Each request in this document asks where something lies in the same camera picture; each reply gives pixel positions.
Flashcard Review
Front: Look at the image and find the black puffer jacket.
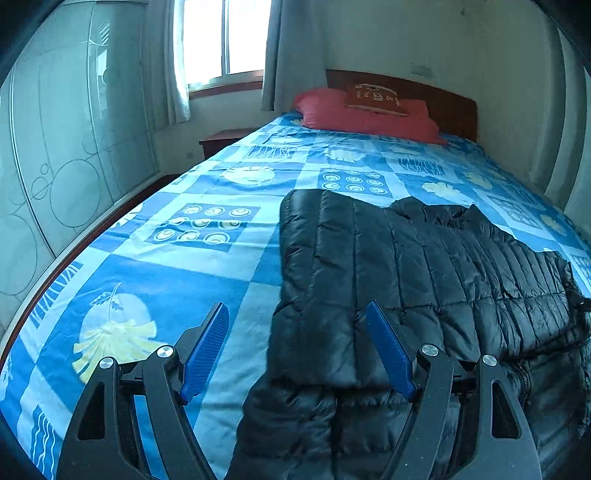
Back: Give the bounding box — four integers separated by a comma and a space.
224, 188, 591, 480

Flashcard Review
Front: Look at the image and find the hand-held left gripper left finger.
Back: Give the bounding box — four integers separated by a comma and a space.
56, 302, 230, 480

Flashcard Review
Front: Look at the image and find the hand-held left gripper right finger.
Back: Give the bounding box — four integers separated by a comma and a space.
363, 301, 542, 480

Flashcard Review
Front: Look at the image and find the red pillow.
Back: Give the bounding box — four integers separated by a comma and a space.
294, 88, 448, 145

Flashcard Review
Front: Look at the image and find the blue patterned bed sheet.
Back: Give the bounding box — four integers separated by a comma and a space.
0, 112, 591, 480

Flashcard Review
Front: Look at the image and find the wooden headboard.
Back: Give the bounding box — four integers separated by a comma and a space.
326, 69, 478, 142

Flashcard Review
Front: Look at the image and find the wooden nightstand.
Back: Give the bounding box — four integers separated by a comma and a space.
199, 128, 260, 161

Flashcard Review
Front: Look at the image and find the glass wardrobe door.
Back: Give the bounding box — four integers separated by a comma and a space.
0, 0, 160, 324

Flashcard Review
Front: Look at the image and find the window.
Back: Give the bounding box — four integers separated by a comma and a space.
173, 0, 273, 89

